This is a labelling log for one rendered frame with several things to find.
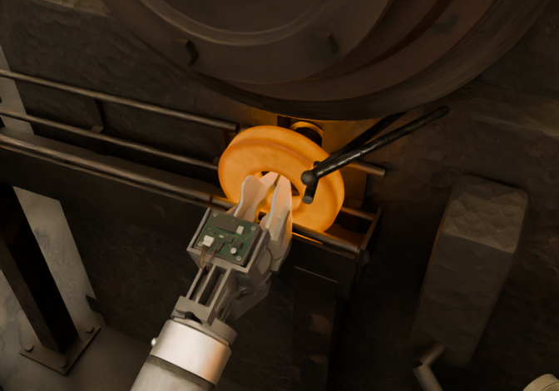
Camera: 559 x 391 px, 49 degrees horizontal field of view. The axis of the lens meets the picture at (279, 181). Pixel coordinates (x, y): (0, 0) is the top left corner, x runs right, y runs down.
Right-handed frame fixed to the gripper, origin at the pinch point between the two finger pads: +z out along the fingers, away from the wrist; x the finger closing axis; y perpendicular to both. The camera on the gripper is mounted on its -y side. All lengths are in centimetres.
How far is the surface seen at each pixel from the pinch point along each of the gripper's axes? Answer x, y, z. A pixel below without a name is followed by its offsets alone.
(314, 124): -0.6, -1.0, 9.5
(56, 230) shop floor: 78, -79, 1
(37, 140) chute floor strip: 43.2, -11.8, -0.9
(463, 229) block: -21.8, 6.0, -1.4
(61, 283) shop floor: 65, -75, -12
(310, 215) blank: -4.6, -2.5, -1.9
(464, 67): -18.0, 23.8, 3.9
